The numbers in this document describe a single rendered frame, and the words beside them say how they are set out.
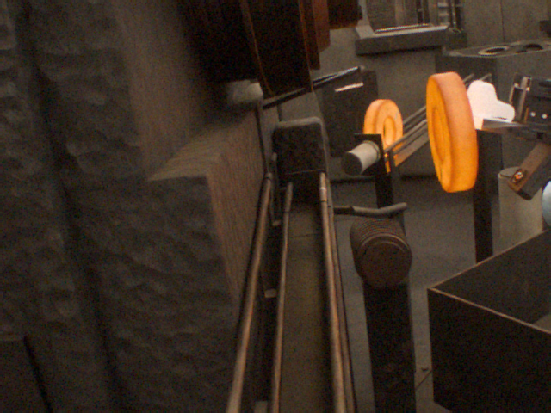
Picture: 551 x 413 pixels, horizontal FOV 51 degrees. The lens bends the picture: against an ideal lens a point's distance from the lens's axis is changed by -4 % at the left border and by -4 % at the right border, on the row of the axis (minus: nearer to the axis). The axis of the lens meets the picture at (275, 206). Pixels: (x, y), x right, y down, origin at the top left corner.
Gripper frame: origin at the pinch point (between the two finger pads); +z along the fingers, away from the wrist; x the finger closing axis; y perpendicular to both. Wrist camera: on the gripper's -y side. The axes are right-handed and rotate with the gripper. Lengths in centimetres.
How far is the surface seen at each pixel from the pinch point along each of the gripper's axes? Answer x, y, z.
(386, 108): -69, -9, -1
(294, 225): -18.1, -24.4, 17.9
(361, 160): -55, -19, 4
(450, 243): -166, -75, -54
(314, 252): -6.2, -24.0, 14.6
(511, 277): 17.8, -14.4, -6.4
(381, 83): -282, -21, -27
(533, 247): 15.4, -11.2, -9.0
